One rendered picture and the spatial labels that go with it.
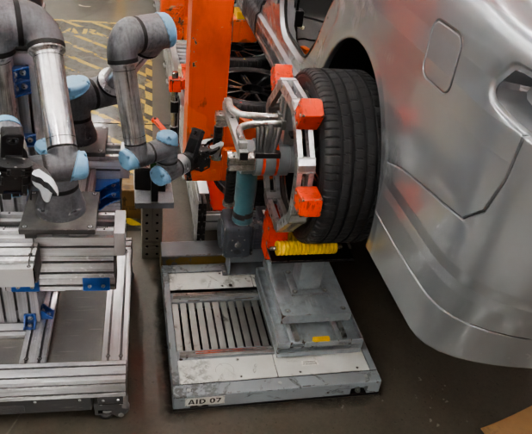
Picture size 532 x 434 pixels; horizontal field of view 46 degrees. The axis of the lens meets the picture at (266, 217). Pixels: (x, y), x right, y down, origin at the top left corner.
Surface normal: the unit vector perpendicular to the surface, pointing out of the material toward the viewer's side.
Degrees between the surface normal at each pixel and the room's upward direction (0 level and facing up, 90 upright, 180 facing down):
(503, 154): 91
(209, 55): 90
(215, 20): 90
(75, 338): 0
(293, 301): 0
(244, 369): 0
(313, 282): 90
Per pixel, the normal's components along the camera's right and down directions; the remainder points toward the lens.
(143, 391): 0.11, -0.83
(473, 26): -0.94, -0.12
